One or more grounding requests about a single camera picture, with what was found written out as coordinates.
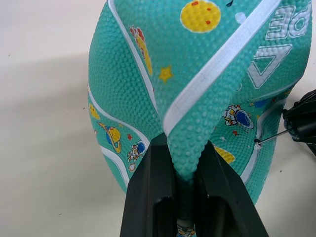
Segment black hand pump with needle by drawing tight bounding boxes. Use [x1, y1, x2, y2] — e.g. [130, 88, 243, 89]
[255, 89, 316, 153]

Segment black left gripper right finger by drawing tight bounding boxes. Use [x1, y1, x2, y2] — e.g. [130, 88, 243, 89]
[195, 140, 269, 237]

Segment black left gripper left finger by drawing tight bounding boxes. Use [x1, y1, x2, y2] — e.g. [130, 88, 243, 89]
[119, 133, 184, 237]

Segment teal deflated cartoon-print ball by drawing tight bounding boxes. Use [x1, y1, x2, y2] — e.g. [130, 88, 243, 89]
[86, 0, 311, 237]

